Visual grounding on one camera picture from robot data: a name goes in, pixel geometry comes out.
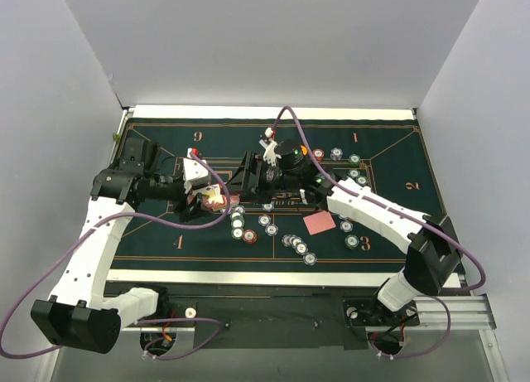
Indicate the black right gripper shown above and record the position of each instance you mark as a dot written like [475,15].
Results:
[252,175]

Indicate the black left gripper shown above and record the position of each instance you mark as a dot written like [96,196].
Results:
[187,201]

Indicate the red playing card deck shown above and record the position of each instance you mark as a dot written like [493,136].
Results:
[212,199]

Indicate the red poker chip stack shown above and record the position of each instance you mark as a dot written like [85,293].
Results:
[250,236]

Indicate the red-backed playing card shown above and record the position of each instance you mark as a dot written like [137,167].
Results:
[319,222]

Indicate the blue chip stack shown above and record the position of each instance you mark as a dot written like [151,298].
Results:
[336,154]

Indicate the green poker chip stack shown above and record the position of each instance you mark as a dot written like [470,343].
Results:
[351,241]

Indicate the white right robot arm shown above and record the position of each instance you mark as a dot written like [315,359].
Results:
[431,254]

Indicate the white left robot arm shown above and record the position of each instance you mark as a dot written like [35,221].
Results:
[117,192]

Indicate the green poker table mat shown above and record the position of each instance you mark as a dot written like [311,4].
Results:
[393,158]

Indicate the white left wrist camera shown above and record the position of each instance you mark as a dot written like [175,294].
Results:
[195,175]

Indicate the aluminium mounting rail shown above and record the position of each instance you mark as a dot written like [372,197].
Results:
[290,315]

